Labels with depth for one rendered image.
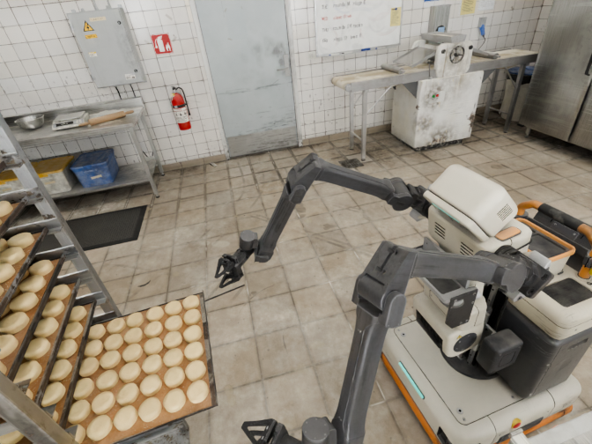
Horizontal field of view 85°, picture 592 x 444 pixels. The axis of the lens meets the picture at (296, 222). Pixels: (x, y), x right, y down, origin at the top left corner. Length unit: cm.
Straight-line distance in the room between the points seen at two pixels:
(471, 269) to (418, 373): 96
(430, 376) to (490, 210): 94
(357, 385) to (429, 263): 29
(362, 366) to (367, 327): 9
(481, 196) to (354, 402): 63
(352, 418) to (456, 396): 97
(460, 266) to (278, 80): 397
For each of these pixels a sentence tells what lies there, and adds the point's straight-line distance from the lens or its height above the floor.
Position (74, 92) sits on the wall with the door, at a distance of 469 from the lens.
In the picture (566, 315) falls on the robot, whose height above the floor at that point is 81.
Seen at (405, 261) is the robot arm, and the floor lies 131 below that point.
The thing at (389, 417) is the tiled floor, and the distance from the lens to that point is 193.
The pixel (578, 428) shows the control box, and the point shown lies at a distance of 113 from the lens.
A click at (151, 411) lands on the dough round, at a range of 95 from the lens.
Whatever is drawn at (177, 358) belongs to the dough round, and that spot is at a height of 97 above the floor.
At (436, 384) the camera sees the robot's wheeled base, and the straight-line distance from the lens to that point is 172.
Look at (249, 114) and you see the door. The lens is 456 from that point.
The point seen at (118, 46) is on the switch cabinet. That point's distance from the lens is 427.
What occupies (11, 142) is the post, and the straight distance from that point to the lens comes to 98.
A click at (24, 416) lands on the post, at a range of 80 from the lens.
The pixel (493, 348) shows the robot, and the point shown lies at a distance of 145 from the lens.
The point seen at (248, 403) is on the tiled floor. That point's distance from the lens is 199.
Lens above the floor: 174
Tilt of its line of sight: 34 degrees down
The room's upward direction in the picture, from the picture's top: 7 degrees counter-clockwise
